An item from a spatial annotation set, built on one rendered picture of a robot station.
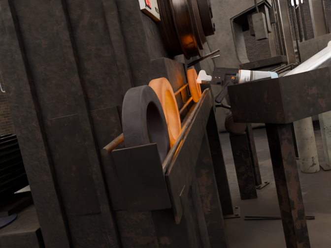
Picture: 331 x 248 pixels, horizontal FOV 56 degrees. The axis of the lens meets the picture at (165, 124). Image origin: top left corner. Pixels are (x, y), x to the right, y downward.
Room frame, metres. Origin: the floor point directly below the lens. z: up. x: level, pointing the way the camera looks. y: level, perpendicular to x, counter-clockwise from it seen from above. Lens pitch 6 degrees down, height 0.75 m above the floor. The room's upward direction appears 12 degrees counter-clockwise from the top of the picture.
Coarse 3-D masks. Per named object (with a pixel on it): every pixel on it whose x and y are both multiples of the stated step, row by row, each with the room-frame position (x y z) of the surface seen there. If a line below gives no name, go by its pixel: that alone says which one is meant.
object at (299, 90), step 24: (312, 72) 0.95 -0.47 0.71; (240, 96) 1.08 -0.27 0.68; (264, 96) 0.97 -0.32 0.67; (288, 96) 0.91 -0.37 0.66; (312, 96) 0.95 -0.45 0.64; (240, 120) 1.10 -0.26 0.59; (264, 120) 0.99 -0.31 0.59; (288, 120) 0.91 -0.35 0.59; (288, 144) 1.06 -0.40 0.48; (288, 168) 1.05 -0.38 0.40; (288, 192) 1.05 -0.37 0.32; (288, 216) 1.06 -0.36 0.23; (288, 240) 1.08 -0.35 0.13
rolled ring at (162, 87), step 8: (152, 80) 0.74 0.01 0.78; (160, 80) 0.72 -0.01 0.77; (152, 88) 0.70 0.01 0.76; (160, 88) 0.69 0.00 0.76; (168, 88) 0.77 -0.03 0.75; (160, 96) 0.68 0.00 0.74; (168, 96) 0.79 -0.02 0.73; (168, 104) 0.81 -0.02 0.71; (176, 104) 0.83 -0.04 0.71; (168, 112) 0.82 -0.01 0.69; (176, 112) 0.81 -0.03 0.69; (168, 120) 0.81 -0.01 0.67; (176, 120) 0.81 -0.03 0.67; (168, 128) 0.69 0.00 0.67; (176, 128) 0.80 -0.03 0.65; (176, 136) 0.77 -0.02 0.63
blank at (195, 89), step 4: (188, 72) 1.43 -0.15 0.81; (192, 72) 1.42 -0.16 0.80; (196, 72) 1.51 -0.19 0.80; (188, 76) 1.41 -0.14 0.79; (192, 76) 1.41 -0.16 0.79; (196, 76) 1.47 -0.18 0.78; (188, 80) 1.40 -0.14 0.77; (192, 80) 1.40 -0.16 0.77; (196, 80) 1.43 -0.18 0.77; (192, 84) 1.40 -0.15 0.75; (196, 84) 1.40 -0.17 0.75; (192, 88) 1.40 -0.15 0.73; (196, 88) 1.39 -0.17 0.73; (192, 92) 1.40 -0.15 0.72; (196, 92) 1.40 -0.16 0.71; (200, 92) 1.51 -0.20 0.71; (192, 96) 1.41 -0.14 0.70; (196, 96) 1.41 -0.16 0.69; (196, 100) 1.44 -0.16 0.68
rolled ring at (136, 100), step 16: (128, 96) 0.53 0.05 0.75; (144, 96) 0.54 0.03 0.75; (128, 112) 0.50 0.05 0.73; (144, 112) 0.52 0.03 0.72; (160, 112) 0.62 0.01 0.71; (128, 128) 0.49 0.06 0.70; (144, 128) 0.50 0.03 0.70; (160, 128) 0.63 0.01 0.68; (128, 144) 0.49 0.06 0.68; (144, 144) 0.49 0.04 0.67; (160, 144) 0.63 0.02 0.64
